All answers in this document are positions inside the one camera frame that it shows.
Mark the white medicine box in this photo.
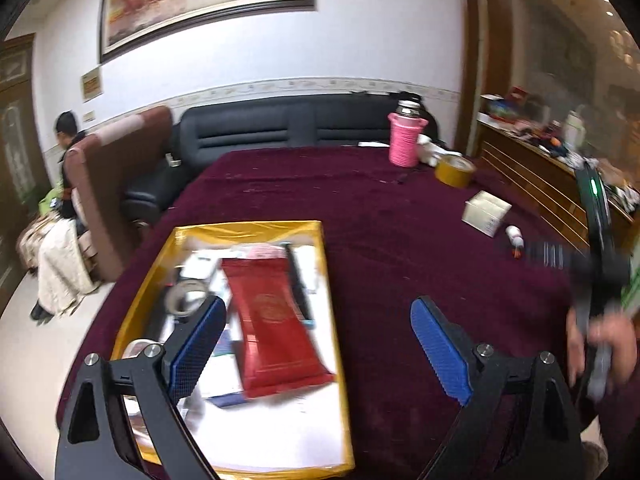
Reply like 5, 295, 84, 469
462, 191, 512, 237

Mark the red foil packet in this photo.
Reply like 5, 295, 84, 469
221, 258, 334, 399

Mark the person hand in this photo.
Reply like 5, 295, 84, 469
566, 307, 638, 403

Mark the white bottle orange cap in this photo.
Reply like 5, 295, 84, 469
506, 226, 525, 259

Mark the seated person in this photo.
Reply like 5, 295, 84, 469
17, 110, 99, 325

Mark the yellow tape roll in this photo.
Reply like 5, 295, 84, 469
435, 155, 476, 188

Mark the yellow tray box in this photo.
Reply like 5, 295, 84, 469
112, 220, 355, 479

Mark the wooden cabinet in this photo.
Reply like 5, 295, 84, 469
466, 0, 639, 249

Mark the white cloth glove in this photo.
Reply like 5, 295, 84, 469
416, 133, 461, 168

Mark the pink knitted bottle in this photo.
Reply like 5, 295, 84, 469
387, 100, 428, 168

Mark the wooden glass door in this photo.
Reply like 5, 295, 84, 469
0, 34, 50, 308

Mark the brown armchair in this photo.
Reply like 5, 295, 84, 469
63, 105, 172, 282

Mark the black leather sofa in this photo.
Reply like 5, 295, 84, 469
120, 91, 439, 226

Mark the small wall plaque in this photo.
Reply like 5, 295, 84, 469
80, 66, 103, 102

